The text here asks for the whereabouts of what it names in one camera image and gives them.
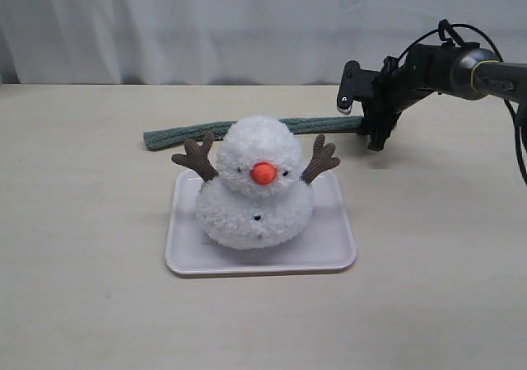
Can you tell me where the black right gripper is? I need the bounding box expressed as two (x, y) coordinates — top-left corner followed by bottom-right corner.
(360, 56), (432, 152)

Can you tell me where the green knitted scarf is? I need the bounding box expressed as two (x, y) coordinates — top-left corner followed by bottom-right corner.
(142, 115), (363, 152)

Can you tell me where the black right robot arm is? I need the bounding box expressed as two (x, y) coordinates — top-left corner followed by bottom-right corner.
(365, 44), (526, 152)

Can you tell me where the white plush snowman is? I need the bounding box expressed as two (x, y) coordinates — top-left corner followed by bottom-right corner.
(171, 115), (341, 250)

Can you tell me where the white rectangular plastic tray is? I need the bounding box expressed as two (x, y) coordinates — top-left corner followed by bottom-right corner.
(165, 170), (357, 278)

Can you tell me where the white backdrop curtain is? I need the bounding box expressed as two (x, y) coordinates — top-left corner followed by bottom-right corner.
(1, 0), (526, 85)

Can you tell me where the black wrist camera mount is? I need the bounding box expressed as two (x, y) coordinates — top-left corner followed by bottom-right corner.
(336, 60), (380, 115)

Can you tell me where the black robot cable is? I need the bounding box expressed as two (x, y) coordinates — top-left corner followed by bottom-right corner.
(397, 18), (527, 188)

